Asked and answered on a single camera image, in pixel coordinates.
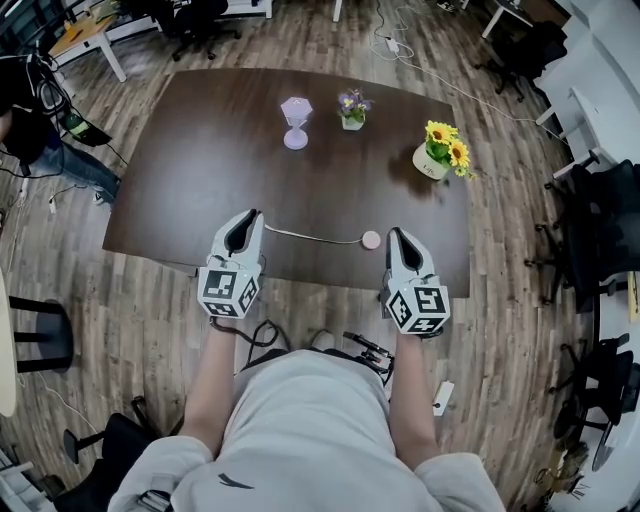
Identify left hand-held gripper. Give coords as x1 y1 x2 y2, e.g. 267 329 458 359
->
196 208 267 320

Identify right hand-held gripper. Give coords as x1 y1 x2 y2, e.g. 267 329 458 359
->
381 227 452 336

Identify pink round tape measure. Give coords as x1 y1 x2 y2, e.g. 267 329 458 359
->
263 223 383 250

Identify person's right forearm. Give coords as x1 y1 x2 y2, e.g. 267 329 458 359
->
386 331 443 471

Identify person's left forearm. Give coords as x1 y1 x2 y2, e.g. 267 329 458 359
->
179 319 244 460

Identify sunflowers in cream pot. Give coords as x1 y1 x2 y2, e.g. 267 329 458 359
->
411 119 479 183

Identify black hand-held device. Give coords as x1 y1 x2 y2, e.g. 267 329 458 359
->
343 330 398 387

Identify lilac hexagonal table lamp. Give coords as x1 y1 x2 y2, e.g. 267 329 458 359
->
280 95 316 151

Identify white tag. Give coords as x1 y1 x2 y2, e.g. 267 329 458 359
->
431 380 456 418

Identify purple flowers in white pot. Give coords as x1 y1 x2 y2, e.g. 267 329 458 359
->
337 88 375 132

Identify black office chair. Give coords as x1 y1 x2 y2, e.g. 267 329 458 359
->
474 21 569 102
148 0 244 63
51 394 187 512
536 158 640 315
551 331 640 442

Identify person's grey sweatshirt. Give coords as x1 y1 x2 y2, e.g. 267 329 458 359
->
107 348 507 512

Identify green bottle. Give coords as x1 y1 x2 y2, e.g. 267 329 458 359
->
65 111 92 142

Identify black round stool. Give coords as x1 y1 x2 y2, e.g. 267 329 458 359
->
8 295 76 376

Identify wooden desk with white legs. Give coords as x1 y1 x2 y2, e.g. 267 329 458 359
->
47 8 132 84

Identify white round table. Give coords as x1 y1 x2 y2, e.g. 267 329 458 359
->
0 271 19 419

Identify black cable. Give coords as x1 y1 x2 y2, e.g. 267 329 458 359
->
209 318 292 374

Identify white floor cable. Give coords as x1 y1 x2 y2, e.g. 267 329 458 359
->
368 0 572 147

